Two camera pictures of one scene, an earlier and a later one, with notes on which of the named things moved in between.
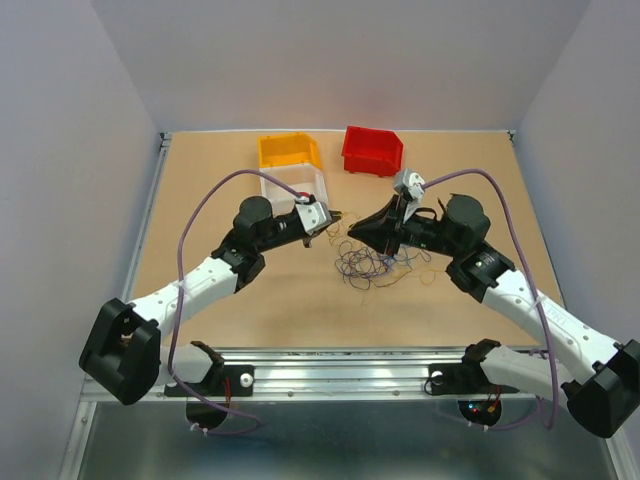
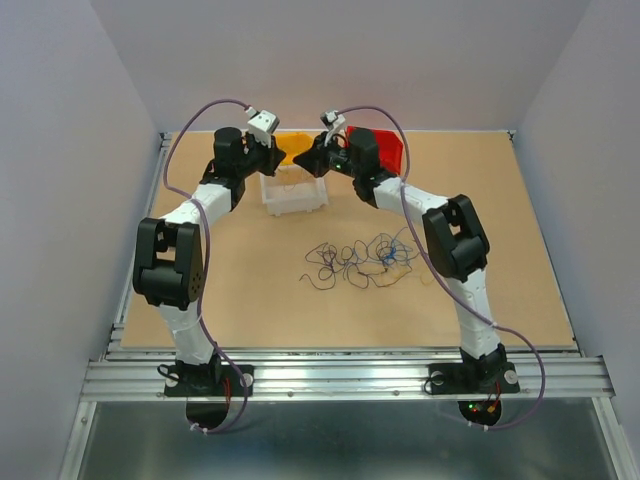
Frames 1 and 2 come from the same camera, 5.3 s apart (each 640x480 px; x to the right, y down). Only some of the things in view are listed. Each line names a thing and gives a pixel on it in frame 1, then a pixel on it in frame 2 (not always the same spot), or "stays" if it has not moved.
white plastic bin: (303, 178) stays
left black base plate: (220, 381) stays
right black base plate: (467, 378) stays
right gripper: (385, 223) → (313, 159)
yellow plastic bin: (288, 149) stays
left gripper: (331, 215) → (273, 155)
